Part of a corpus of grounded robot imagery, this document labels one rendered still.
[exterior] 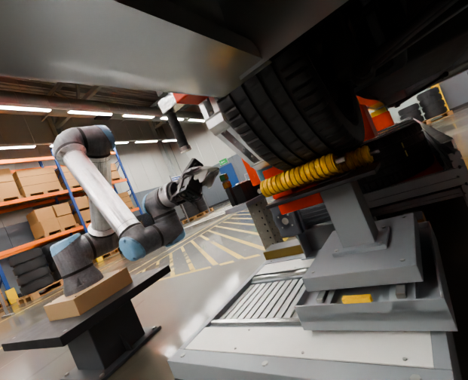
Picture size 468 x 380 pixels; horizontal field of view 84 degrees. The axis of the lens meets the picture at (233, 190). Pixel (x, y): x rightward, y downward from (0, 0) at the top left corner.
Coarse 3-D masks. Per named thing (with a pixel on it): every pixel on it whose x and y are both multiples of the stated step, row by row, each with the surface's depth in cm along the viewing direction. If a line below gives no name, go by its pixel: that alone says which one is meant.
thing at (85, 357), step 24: (144, 288) 130; (96, 312) 109; (120, 312) 134; (24, 336) 120; (48, 336) 102; (72, 336) 99; (96, 336) 121; (120, 336) 130; (144, 336) 138; (96, 360) 121; (120, 360) 122
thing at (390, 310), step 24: (432, 240) 80; (432, 264) 72; (360, 288) 75; (384, 288) 70; (408, 288) 63; (432, 288) 63; (312, 312) 73; (336, 312) 69; (360, 312) 65; (384, 312) 62; (408, 312) 59; (432, 312) 57
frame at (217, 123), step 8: (200, 104) 75; (208, 104) 76; (216, 104) 72; (208, 112) 75; (216, 112) 72; (208, 120) 75; (216, 120) 73; (224, 120) 72; (216, 128) 75; (224, 128) 74; (232, 128) 74; (224, 136) 77; (232, 136) 80; (232, 144) 79; (240, 144) 83; (240, 152) 82; (248, 152) 85; (248, 160) 84; (256, 160) 85; (256, 168) 87
